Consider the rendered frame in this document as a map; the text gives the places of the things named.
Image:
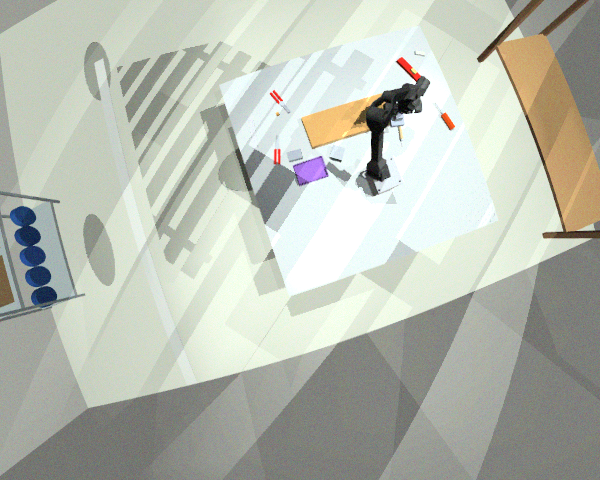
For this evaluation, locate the red flat bar with small yellow block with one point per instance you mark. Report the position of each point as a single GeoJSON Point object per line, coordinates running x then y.
{"type": "Point", "coordinates": [408, 68]}

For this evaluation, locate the purple open tray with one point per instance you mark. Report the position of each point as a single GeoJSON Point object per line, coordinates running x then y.
{"type": "Point", "coordinates": [311, 171]}

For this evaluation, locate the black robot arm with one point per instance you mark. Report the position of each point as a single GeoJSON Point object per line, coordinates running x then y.
{"type": "Point", "coordinates": [377, 120]}

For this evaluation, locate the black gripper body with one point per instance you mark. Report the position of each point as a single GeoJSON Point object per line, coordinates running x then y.
{"type": "Point", "coordinates": [401, 108]}

